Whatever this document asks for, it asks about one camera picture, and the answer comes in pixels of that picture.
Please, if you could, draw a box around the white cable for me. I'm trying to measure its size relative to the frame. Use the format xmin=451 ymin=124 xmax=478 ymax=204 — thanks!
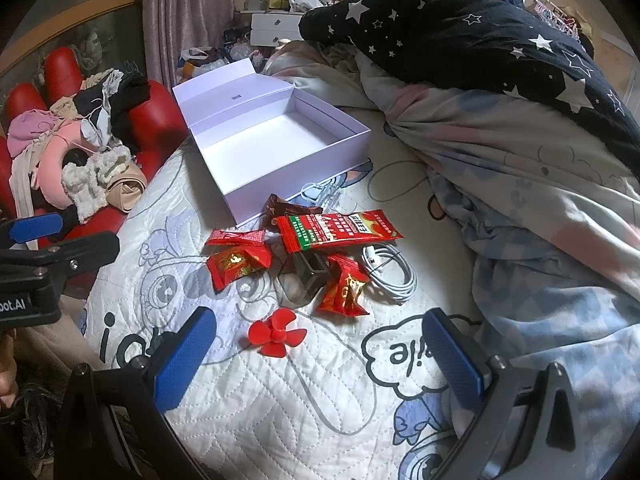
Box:
xmin=359 ymin=242 xmax=419 ymax=306

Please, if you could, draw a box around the red propeller fan blade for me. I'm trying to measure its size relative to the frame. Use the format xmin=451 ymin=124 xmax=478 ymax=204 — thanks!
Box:
xmin=247 ymin=308 xmax=307 ymax=359

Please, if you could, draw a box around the red pyramid candy packet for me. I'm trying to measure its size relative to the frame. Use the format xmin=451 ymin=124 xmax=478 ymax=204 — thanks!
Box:
xmin=206 ymin=245 xmax=272 ymax=292

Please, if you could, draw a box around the small red sachet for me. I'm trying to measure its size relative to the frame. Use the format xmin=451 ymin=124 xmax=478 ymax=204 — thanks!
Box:
xmin=205 ymin=230 xmax=266 ymax=247

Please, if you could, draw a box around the large red spicy snack bag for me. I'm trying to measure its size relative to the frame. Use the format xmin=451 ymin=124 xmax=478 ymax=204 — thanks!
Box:
xmin=276 ymin=209 xmax=402 ymax=254

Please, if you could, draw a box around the dark brown snack wrapper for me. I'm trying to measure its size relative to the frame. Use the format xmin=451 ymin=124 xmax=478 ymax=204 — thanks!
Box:
xmin=260 ymin=194 xmax=323 ymax=231

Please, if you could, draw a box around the person's left hand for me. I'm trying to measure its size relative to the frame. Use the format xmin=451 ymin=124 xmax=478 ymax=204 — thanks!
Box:
xmin=0 ymin=330 xmax=17 ymax=410

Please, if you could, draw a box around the pile of clothes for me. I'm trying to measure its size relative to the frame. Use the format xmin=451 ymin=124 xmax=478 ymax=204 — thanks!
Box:
xmin=6 ymin=63 xmax=151 ymax=229

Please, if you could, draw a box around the white quilted cartoon bedspread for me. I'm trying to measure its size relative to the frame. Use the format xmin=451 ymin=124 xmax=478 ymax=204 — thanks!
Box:
xmin=86 ymin=110 xmax=480 ymax=479

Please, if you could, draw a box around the clear plastic packaging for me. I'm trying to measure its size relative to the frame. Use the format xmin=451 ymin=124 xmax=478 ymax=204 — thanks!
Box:
xmin=295 ymin=172 xmax=347 ymax=210

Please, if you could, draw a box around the orange white shopping bag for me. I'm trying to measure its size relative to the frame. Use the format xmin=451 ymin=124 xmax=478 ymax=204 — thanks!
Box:
xmin=176 ymin=47 xmax=228 ymax=84

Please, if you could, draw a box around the white open gift box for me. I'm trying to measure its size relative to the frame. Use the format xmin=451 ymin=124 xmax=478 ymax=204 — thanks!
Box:
xmin=172 ymin=58 xmax=371 ymax=224

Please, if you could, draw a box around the mauve curtain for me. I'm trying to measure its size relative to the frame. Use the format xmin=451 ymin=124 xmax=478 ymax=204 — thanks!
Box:
xmin=142 ymin=0 xmax=234 ymax=88

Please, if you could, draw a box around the white drawer cabinet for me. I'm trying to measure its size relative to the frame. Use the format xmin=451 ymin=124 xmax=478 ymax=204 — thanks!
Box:
xmin=250 ymin=11 xmax=302 ymax=48

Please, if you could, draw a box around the black star-pattern blanket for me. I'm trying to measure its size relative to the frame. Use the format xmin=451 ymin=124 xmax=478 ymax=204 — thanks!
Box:
xmin=298 ymin=0 xmax=639 ymax=174

